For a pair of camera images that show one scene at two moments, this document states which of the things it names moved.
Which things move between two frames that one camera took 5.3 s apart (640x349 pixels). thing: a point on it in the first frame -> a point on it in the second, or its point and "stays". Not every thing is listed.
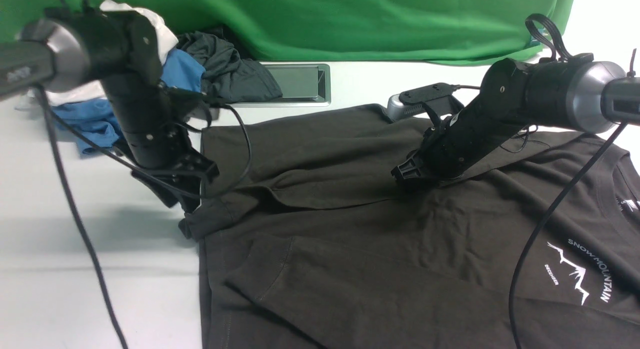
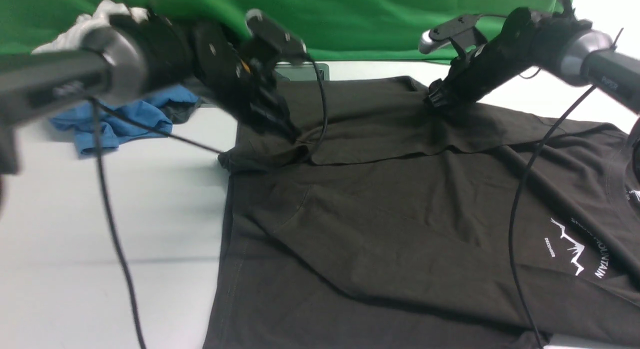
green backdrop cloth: (283, 25) stays
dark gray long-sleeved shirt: (308, 242) stays
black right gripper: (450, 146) -> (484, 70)
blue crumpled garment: (89, 124) stays
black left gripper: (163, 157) -> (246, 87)
